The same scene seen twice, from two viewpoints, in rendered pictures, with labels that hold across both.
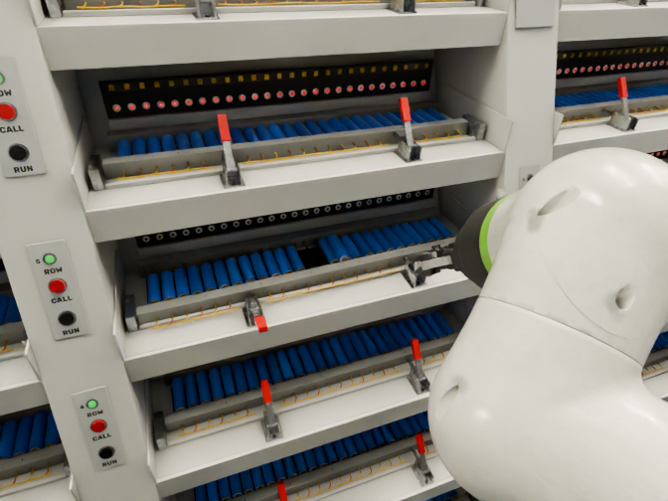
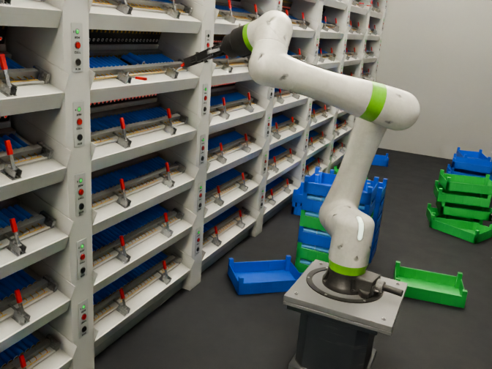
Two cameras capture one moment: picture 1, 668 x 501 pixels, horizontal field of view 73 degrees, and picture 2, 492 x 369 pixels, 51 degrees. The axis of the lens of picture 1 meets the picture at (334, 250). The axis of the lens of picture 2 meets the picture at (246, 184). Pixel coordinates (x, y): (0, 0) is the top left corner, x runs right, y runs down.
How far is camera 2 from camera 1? 1.28 m
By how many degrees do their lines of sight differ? 46
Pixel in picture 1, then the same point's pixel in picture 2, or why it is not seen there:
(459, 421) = (264, 59)
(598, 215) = (280, 21)
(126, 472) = (83, 151)
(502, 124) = (200, 9)
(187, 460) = (97, 154)
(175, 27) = not seen: outside the picture
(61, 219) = (82, 14)
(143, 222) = (101, 23)
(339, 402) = (143, 137)
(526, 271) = (269, 32)
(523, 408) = (275, 55)
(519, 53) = not seen: outside the picture
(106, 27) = not seen: outside the picture
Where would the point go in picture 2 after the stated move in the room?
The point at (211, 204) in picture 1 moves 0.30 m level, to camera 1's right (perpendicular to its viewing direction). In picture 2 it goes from (121, 20) to (199, 25)
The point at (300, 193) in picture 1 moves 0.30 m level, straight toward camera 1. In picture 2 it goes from (146, 23) to (218, 29)
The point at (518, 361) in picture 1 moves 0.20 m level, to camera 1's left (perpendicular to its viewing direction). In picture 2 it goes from (272, 47) to (222, 45)
